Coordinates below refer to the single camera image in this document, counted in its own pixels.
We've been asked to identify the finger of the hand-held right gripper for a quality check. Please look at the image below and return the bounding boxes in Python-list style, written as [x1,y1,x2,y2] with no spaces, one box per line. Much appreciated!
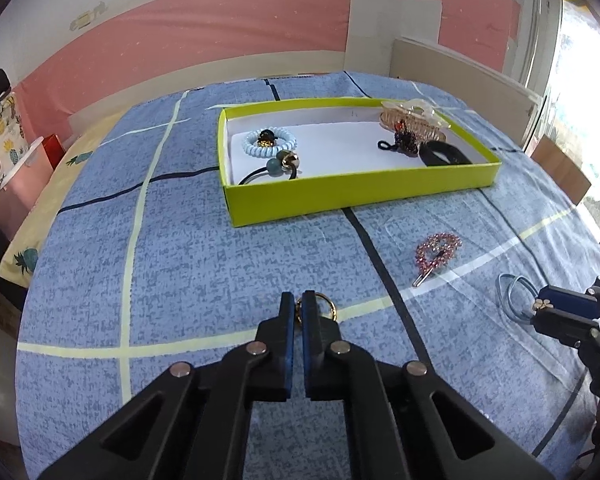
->
[530,308,600,350]
[538,275,600,321]

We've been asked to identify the pink storage box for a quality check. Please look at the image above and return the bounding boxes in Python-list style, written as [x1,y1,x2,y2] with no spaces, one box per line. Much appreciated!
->
[0,136,56,235]

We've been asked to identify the white leaning boards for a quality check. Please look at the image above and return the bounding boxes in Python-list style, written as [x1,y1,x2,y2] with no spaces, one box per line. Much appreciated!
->
[390,37,543,147]

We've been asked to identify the gold ring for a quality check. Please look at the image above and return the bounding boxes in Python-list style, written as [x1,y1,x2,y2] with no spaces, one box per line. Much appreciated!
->
[313,292,339,322]

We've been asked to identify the light blue spiral hair tie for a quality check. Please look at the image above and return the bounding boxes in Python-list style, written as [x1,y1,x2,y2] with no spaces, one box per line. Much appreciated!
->
[241,129,299,161]

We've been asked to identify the brown cardboard sheet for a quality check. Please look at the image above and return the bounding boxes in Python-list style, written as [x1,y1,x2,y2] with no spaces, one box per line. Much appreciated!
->
[530,135,593,206]

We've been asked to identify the black hair tie with beads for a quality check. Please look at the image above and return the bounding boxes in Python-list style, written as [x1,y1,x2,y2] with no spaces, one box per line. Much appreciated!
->
[238,151,304,187]

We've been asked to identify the yellow pineapple bed sheet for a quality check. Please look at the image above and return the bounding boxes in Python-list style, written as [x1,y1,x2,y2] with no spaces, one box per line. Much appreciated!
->
[0,110,126,290]

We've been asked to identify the thin blue flower hair tie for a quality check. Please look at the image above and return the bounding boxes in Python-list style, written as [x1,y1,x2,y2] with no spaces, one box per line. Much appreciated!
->
[495,273,552,325]

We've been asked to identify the pink rhinestone hair clip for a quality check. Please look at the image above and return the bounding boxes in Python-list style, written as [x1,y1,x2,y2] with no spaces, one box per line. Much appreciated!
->
[412,232,463,289]

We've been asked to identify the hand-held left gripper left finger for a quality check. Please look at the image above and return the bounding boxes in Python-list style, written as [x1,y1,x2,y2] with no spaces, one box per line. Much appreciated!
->
[37,291,296,480]

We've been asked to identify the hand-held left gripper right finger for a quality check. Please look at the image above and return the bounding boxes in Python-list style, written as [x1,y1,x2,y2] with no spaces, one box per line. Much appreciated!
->
[301,290,556,480]

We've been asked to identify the beige claw hair clip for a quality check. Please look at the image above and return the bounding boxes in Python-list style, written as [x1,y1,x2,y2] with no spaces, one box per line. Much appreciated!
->
[378,99,452,145]

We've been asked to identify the black fabric hair band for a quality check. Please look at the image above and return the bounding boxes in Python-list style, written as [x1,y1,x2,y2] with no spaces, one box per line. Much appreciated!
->
[419,140,475,168]

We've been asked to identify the dark beaded hair tie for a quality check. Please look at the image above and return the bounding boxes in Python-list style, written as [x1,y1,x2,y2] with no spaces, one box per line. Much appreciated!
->
[377,119,422,157]

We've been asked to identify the red box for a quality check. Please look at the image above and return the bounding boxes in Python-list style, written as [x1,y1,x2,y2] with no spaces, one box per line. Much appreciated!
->
[42,134,65,171]

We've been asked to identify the yellow-green shallow cardboard box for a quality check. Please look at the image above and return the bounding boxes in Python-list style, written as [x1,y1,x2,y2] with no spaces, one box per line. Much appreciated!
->
[217,97,503,229]

